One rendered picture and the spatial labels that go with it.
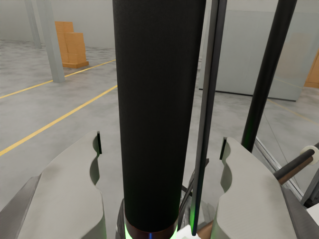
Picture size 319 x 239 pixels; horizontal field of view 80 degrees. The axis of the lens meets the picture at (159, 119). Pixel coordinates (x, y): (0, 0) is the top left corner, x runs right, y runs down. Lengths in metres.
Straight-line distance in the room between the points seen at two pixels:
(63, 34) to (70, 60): 0.93
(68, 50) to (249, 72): 6.40
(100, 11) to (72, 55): 6.40
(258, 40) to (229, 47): 0.68
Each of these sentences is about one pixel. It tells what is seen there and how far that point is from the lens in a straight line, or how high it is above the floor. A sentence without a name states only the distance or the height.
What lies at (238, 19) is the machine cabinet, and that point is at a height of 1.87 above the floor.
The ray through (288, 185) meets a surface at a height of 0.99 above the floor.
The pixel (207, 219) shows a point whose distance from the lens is 0.73.
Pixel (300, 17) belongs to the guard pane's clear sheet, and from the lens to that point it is 1.36.
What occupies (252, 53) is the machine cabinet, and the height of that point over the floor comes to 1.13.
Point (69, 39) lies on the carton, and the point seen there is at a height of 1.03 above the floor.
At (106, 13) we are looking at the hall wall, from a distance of 14.04.
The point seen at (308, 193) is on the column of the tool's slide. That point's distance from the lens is 0.91.
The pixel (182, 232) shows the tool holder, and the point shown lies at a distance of 0.21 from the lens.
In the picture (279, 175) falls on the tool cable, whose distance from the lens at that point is 0.30.
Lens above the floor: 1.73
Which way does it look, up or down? 27 degrees down
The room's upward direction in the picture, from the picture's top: 3 degrees clockwise
